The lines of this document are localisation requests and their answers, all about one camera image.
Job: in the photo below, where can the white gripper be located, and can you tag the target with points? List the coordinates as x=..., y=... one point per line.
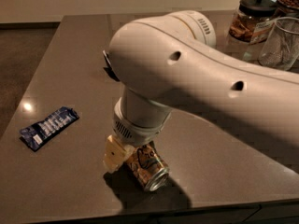
x=135, y=132

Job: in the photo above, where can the orange soda can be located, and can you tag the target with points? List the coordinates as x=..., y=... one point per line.
x=149, y=169

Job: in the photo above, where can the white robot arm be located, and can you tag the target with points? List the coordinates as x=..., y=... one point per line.
x=170, y=62

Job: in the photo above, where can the crumpled blue chip bag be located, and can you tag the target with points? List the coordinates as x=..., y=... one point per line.
x=108, y=67

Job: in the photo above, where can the blue snack bar wrapper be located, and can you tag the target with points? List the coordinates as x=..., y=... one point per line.
x=38, y=134

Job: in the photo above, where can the glass jar with black lid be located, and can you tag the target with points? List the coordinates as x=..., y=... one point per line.
x=253, y=20

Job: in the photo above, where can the clear wire mesh glass cup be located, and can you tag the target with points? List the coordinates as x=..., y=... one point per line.
x=281, y=48

